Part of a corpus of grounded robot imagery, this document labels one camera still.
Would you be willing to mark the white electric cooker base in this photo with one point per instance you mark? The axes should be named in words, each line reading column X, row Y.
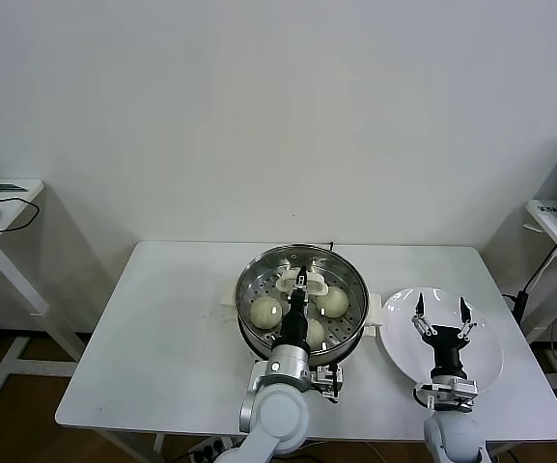
column 373, row 313

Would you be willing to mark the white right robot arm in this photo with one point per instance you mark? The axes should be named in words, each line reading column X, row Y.
column 454, row 436

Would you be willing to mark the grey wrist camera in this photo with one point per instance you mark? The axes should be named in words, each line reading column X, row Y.
column 328, row 381
column 454, row 389

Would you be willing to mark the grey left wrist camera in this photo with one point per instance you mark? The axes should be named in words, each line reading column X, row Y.
column 328, row 381

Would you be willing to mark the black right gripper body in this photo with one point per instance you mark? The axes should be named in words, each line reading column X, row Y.
column 447, row 349

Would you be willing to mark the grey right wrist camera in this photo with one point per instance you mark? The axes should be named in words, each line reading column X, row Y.
column 454, row 389

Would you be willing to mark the white steamed baozi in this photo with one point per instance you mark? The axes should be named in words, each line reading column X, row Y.
column 264, row 312
column 333, row 303
column 317, row 334

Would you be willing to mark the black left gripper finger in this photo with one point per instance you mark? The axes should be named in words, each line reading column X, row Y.
column 298, row 284
column 305, row 282

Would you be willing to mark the white power strip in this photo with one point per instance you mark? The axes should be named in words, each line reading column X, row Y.
column 205, row 448

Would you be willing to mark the white round plate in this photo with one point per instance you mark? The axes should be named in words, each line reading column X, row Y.
column 488, row 357

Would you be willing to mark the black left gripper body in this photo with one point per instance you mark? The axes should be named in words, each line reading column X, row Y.
column 296, row 323

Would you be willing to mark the white side table with mouse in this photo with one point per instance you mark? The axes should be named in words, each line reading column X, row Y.
column 3, row 214

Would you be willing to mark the round glass pot lid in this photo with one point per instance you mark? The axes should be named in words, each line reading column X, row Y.
column 319, row 284

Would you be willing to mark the stainless steel steamer basket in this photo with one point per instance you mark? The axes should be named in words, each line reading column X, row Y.
column 345, row 337

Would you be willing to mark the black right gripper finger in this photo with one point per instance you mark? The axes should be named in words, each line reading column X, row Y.
column 467, row 323
column 421, row 317

